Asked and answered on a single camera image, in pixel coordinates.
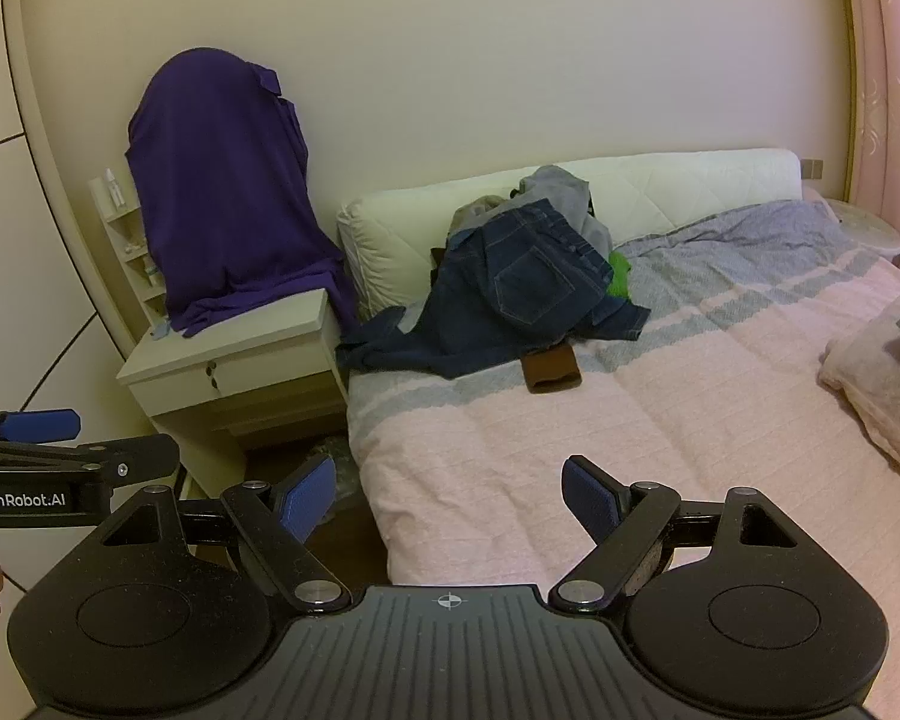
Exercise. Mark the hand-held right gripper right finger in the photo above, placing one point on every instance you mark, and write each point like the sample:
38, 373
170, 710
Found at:
589, 499

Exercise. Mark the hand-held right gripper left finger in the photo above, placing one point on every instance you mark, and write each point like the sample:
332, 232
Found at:
307, 499

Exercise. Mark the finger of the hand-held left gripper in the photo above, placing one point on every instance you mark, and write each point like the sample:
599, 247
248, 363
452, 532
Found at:
146, 457
41, 425

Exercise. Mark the dark blue jeans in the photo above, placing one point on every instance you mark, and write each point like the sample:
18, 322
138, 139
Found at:
525, 277

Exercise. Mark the pink and grey striped blanket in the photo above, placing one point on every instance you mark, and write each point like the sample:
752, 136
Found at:
645, 420

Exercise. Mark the brown cloth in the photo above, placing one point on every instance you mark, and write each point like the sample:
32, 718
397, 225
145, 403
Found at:
551, 371

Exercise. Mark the white nightstand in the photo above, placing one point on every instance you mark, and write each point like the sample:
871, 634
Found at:
270, 367

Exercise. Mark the white wardrobe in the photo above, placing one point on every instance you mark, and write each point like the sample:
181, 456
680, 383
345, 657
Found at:
15, 277

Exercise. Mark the white shelf organizer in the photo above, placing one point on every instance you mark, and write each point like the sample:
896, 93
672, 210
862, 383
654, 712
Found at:
124, 229

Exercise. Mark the green cloth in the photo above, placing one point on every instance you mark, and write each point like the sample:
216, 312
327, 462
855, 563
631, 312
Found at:
616, 274

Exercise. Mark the small white bottle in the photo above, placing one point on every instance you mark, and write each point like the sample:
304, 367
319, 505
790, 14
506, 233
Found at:
116, 189

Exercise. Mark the purple cloth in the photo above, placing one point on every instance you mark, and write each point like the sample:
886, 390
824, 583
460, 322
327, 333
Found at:
217, 187

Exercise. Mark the beige garment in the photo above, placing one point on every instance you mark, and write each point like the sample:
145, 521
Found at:
480, 211

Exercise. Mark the grey garment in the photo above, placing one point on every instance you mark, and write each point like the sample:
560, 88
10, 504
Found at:
562, 191

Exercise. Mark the folded pink blanket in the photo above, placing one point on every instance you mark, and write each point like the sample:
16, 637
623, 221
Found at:
885, 390

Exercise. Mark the white quilted headboard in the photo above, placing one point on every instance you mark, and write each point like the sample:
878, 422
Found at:
705, 180

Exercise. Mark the round white side table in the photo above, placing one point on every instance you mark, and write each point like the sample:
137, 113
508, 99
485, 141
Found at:
866, 229

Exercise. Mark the pink curtain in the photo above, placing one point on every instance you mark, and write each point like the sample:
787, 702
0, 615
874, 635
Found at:
896, 90

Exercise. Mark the wall outlet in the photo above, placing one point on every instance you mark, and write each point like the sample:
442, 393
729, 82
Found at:
813, 167

